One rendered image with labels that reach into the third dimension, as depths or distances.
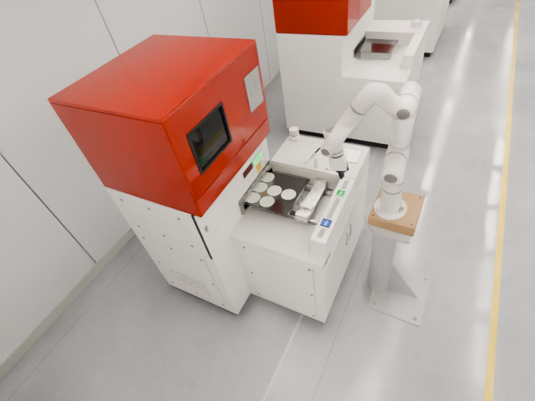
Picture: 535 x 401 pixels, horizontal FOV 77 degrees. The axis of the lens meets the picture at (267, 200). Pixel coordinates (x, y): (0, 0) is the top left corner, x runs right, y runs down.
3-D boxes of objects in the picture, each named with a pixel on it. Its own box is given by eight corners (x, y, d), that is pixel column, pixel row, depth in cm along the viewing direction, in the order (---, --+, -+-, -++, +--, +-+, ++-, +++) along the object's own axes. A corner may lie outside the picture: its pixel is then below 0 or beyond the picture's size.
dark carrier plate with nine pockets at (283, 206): (240, 202, 228) (240, 201, 228) (263, 170, 248) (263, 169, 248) (286, 215, 214) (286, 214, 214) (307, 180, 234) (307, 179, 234)
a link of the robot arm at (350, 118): (359, 125, 157) (329, 161, 182) (369, 107, 166) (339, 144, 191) (343, 114, 157) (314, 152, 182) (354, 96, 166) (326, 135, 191)
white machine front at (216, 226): (210, 258, 208) (190, 216, 180) (269, 174, 255) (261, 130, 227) (214, 260, 207) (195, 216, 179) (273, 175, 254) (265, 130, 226)
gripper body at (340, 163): (325, 156, 191) (329, 171, 198) (342, 156, 186) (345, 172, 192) (329, 148, 196) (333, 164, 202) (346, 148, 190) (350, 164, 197)
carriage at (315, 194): (294, 221, 215) (294, 218, 213) (316, 184, 237) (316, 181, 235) (306, 224, 212) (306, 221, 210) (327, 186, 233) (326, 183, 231)
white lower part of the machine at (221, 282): (171, 289, 294) (130, 229, 236) (221, 221, 341) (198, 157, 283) (240, 320, 265) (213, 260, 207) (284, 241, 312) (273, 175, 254)
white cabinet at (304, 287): (251, 298, 276) (230, 236, 219) (298, 215, 332) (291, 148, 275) (326, 329, 250) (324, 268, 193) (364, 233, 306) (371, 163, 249)
